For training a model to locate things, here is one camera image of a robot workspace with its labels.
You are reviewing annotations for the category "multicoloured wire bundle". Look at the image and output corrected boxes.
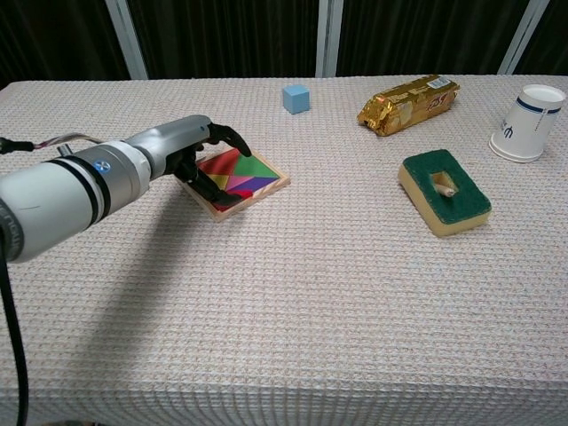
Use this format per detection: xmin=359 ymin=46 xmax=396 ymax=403
xmin=0 ymin=131 xmax=104 ymax=155

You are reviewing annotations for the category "light blue cube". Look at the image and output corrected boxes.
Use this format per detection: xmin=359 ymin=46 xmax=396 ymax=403
xmin=282 ymin=84 xmax=312 ymax=115

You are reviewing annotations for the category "large red triangle tangram piece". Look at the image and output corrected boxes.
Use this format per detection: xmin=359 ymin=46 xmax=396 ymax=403
xmin=197 ymin=149 xmax=241 ymax=177

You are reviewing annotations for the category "large green triangle tangram piece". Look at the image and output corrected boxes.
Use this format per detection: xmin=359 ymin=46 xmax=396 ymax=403
xmin=230 ymin=150 xmax=281 ymax=179

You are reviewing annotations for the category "dark green curtain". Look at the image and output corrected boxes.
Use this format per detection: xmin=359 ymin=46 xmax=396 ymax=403
xmin=0 ymin=0 xmax=568 ymax=90

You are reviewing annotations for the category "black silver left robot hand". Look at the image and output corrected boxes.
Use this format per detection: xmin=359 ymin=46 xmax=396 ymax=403
xmin=126 ymin=114 xmax=254 ymax=209

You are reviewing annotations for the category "yellow green scouring sponge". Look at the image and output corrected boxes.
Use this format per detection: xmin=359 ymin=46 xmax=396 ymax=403
xmin=397 ymin=148 xmax=493 ymax=238

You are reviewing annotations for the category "wooden tangram puzzle tray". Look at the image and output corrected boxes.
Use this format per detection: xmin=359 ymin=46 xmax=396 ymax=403
xmin=177 ymin=148 xmax=292 ymax=225

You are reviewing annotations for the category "gold foil snack package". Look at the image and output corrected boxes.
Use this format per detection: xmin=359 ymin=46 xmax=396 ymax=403
xmin=357 ymin=74 xmax=461 ymax=138

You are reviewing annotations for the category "beige waffle weave tablecloth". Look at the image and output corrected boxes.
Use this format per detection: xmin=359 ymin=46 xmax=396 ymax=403
xmin=0 ymin=74 xmax=568 ymax=426

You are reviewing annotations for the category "white window frame post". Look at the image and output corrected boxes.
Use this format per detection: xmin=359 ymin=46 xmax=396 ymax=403
xmin=314 ymin=0 xmax=343 ymax=78
xmin=497 ymin=0 xmax=551 ymax=75
xmin=105 ymin=0 xmax=149 ymax=81

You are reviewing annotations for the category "white paper cup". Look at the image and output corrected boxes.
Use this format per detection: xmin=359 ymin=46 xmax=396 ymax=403
xmin=488 ymin=83 xmax=567 ymax=164

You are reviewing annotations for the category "small pink triangle tangram piece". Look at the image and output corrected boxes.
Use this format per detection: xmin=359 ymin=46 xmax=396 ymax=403
xmin=225 ymin=174 xmax=255 ymax=193

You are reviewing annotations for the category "purple parallelogram tangram piece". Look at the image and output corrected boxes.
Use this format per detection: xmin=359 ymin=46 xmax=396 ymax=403
xmin=230 ymin=176 xmax=281 ymax=198

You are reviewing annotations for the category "thick black cable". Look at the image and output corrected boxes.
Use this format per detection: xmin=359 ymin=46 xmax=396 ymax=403
xmin=0 ymin=230 xmax=30 ymax=426

